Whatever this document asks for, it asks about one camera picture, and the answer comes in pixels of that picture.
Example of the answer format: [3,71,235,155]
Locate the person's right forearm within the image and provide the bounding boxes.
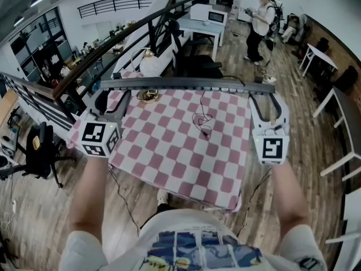
[270,159,310,250]

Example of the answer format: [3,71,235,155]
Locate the white table with microwave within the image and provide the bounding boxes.
[177,15,226,62]

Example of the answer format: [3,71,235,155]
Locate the person's left forearm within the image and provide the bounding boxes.
[68,154,109,247]

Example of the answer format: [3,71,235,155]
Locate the person's black trousers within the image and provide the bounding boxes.
[139,203,173,231]

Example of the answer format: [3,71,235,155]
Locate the black office chair yellow headrest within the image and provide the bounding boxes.
[0,121,77,189]

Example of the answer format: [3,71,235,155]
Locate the person's printed white shirt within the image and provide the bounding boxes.
[59,209,328,271]

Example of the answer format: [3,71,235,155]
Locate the wooden desk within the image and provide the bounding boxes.
[0,90,19,124]

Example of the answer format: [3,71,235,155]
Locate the black keyboard cable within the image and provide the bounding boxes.
[191,75,246,141]

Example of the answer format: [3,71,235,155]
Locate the white microwave oven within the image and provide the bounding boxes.
[190,3,228,25]

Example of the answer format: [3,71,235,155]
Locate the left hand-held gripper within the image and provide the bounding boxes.
[80,90,133,158]

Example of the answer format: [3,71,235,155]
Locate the grey top white table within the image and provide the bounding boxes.
[312,85,361,182]

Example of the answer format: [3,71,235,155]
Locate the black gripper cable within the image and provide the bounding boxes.
[108,167,141,237]
[236,168,273,237]

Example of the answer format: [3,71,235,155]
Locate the black railing wooden handrail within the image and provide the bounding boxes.
[0,0,209,135]

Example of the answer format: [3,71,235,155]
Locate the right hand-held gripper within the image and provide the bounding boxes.
[248,93,291,165]

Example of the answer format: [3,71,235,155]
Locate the person's white left shoe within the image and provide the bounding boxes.
[156,189,169,206]

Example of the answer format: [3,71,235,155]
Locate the pink white checkered tablecloth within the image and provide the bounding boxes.
[66,71,252,213]

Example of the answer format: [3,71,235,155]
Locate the white folding table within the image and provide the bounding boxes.
[298,43,338,78]

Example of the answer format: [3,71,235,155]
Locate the black computer keyboard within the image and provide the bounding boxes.
[100,77,276,96]

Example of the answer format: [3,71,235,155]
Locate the white globe lamp gold base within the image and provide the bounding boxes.
[130,47,162,104]

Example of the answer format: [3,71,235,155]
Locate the white shelf rack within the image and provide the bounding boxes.
[325,192,361,271]

